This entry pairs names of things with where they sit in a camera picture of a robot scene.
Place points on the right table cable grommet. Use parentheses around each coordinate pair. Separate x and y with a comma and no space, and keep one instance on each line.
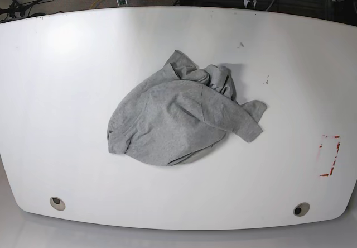
(301,209)

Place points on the grey T-shirt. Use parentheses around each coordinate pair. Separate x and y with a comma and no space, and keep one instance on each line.
(177,114)

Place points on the black tripod stand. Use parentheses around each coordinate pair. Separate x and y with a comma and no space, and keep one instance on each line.
(18,10)

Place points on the left table cable grommet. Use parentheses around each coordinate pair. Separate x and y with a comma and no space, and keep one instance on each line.
(57,203)

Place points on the red tape rectangle marking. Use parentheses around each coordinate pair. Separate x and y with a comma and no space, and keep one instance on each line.
(327,155)

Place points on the table cable grommet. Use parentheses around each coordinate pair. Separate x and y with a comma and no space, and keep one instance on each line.
(301,209)
(57,203)

